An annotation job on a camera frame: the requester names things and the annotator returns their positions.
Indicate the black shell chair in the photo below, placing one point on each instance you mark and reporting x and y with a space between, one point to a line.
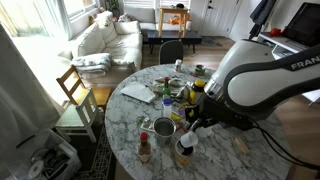
170 51

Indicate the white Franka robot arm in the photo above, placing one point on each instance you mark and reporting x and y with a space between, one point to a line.
253 80

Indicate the white door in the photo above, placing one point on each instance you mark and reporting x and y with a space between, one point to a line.
216 16

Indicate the clear plastic storage bin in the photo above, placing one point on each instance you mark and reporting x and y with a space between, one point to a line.
50 160

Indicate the black coffee table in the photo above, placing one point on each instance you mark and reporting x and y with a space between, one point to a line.
173 36

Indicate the green house plant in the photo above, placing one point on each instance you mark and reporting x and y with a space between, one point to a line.
111 5

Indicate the small red wrapper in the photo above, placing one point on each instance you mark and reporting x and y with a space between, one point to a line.
192 74

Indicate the folded grey white blanket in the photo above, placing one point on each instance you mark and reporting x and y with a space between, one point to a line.
91 63

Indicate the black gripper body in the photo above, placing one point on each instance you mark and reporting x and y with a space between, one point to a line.
205 111

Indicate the white bottle blue cap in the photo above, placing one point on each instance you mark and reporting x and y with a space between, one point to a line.
166 108

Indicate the yellow wooden stool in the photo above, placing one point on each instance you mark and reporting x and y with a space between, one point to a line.
172 10

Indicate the red object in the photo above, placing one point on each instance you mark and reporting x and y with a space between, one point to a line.
275 31

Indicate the brown open tin can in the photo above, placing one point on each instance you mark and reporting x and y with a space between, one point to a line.
183 158

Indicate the pile of cloth and wrappers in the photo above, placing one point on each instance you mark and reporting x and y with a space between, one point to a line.
175 85

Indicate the white sofa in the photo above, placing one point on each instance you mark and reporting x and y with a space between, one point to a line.
116 43

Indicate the grey sofa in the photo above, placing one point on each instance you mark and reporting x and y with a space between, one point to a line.
143 15

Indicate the floral pillow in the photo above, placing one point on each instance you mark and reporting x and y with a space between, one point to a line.
104 18

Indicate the yellow snack packet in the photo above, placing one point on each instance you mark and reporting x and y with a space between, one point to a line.
176 113

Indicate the red stick packet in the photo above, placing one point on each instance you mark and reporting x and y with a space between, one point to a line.
182 127

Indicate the dark hanging jacket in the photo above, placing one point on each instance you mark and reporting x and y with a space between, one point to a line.
261 16

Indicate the dark patterned rug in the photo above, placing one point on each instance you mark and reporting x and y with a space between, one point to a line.
98 156

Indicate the green bottle red cap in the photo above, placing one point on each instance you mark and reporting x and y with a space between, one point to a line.
166 88

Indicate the orange cushion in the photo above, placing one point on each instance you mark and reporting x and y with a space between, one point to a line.
175 20

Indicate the black television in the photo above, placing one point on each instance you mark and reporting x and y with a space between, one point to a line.
305 25

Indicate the brown jar yellow lid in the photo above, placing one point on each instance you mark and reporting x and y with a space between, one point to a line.
196 88

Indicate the hot sauce bottle red cap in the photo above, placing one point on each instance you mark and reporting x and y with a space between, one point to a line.
144 148

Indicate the small white packet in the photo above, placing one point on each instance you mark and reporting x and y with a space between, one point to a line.
146 124

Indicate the white folded paper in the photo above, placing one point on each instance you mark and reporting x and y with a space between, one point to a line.
138 91

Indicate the wooden chair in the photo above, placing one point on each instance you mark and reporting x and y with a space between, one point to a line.
78 115
83 88

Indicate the stainless steel cup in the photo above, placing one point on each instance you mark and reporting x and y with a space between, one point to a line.
164 130

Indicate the small wooden block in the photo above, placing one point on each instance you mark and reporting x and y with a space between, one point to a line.
241 145

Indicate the small white bottle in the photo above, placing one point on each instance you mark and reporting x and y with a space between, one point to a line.
178 65

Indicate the white curtain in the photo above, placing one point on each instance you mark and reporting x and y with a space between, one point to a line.
20 100

